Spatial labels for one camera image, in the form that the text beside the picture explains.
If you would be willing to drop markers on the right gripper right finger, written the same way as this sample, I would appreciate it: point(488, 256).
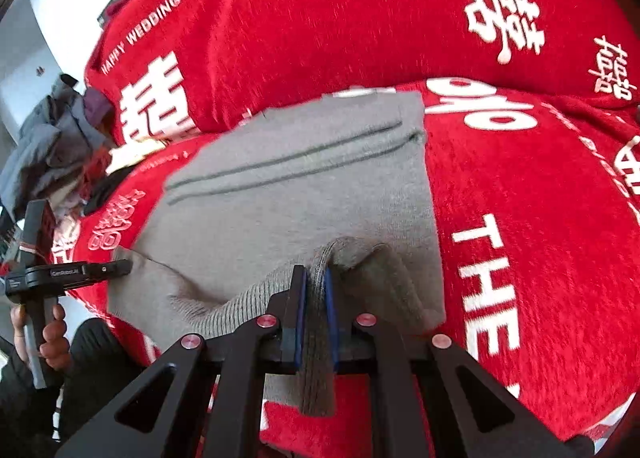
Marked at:
point(428, 397)

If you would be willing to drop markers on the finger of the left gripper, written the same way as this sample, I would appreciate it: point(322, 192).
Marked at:
point(103, 272)

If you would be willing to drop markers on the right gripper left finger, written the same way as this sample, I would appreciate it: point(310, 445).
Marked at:
point(202, 397)

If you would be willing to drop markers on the grey knit garment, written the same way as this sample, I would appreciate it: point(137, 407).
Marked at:
point(336, 184)

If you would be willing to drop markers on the grey clothes pile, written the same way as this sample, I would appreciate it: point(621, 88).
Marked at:
point(56, 139)

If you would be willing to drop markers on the left hand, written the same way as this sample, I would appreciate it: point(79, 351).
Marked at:
point(55, 349)

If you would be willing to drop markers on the cream cloth item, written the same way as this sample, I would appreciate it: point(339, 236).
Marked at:
point(132, 153)

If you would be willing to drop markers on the red folded wedding blanket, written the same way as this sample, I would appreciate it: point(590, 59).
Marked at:
point(174, 67)

